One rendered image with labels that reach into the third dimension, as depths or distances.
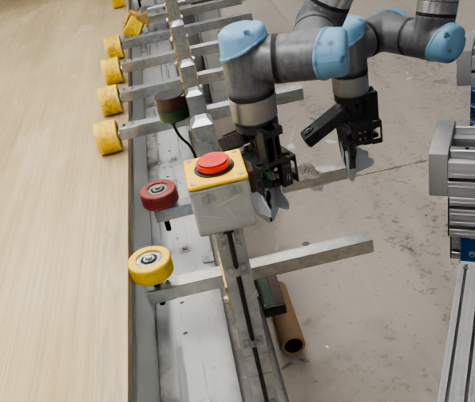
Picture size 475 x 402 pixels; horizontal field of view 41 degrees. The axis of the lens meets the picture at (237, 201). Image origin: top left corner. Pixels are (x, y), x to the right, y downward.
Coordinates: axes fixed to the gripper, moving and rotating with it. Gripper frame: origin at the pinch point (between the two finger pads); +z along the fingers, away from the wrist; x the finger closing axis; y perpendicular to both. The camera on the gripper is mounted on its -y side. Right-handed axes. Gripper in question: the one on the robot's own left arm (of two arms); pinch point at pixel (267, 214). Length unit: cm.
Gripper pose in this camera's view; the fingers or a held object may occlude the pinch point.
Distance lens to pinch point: 114.7
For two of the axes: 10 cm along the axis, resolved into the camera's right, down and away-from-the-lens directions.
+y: 4.7, 4.0, -7.9
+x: 8.6, -3.8, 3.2
